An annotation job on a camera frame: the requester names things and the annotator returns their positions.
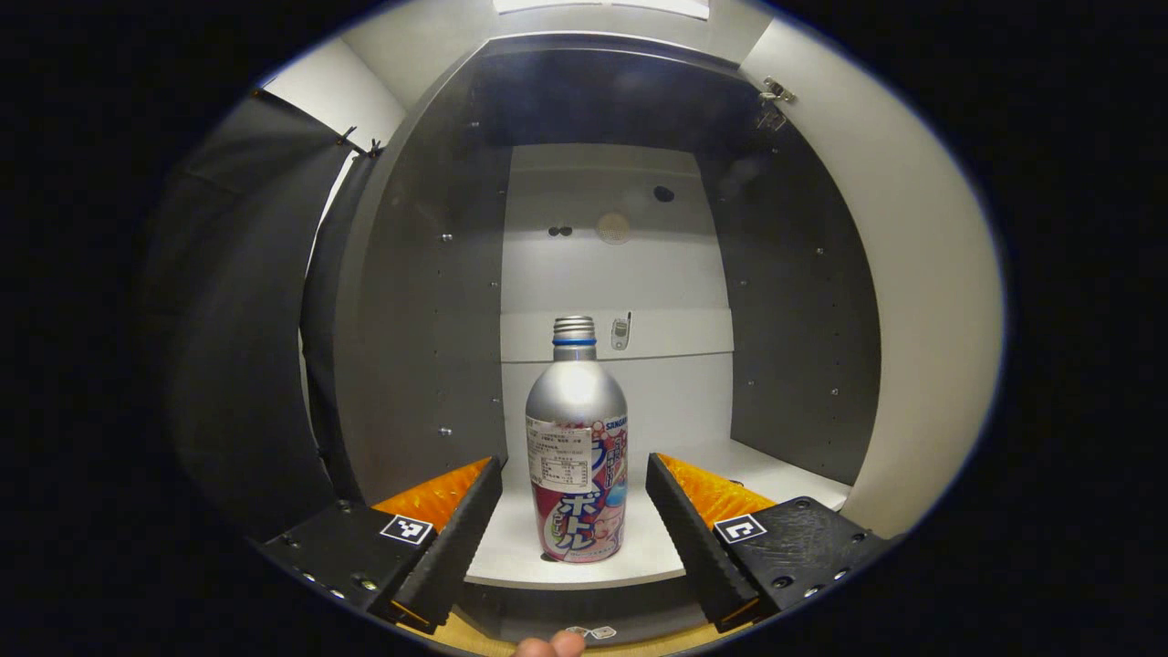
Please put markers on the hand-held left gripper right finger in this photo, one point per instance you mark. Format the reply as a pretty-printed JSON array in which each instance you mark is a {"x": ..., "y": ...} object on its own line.
[{"x": 693, "y": 547}]

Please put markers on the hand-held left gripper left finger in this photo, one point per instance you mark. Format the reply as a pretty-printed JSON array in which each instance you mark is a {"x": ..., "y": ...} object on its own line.
[{"x": 456, "y": 547}]

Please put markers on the silver bottle with printed label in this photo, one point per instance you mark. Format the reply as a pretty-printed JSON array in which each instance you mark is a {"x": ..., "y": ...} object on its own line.
[{"x": 575, "y": 411}]

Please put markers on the dark grey cabinet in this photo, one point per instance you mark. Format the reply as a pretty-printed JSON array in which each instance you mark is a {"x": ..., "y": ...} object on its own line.
[{"x": 420, "y": 319}]

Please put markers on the metal door hinge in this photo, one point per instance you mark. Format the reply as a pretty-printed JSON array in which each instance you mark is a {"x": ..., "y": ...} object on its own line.
[{"x": 777, "y": 91}]

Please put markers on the black backdrop cloth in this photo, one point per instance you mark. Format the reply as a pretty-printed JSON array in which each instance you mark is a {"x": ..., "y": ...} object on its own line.
[{"x": 237, "y": 319}]

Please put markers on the large ceiling light panel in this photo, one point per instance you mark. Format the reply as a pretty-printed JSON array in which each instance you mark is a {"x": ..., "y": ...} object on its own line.
[{"x": 602, "y": 7}]

